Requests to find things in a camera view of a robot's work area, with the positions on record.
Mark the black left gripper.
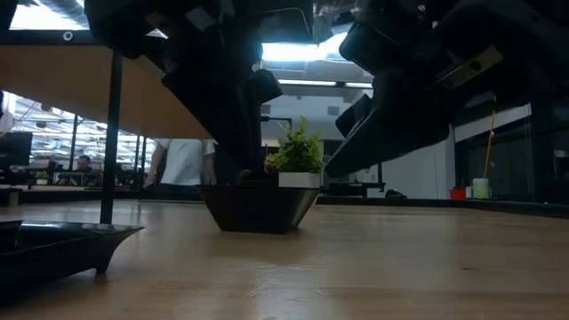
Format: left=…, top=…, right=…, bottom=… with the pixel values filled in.
left=159, top=12, right=285, bottom=182

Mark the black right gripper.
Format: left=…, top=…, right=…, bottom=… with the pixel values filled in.
left=324, top=56, right=460, bottom=180

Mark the black square wavy mini bowl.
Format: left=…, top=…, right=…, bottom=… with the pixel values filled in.
left=199, top=185, right=320, bottom=236

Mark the black square mini plate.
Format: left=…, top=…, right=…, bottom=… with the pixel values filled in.
left=0, top=220, right=145, bottom=294

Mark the black monitor on stand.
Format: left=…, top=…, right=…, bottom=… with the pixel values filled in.
left=320, top=140, right=387, bottom=199

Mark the green plant white pot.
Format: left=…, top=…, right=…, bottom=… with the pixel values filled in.
left=266, top=116, right=325, bottom=189

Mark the long ceiling light bar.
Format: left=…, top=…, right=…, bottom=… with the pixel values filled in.
left=277, top=78, right=374, bottom=90

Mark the black computer monitor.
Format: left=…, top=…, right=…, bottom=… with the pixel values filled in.
left=0, top=131, right=35, bottom=169

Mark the black gantry frame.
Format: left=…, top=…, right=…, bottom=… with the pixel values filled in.
left=260, top=115, right=293, bottom=134

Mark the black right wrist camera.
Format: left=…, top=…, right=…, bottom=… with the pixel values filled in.
left=339, top=20, right=404, bottom=76

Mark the thin yellow hanging cable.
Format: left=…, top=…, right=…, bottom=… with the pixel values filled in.
left=483, top=108, right=497, bottom=179

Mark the wooden shelf black metal frame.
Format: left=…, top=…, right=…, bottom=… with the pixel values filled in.
left=0, top=26, right=213, bottom=226

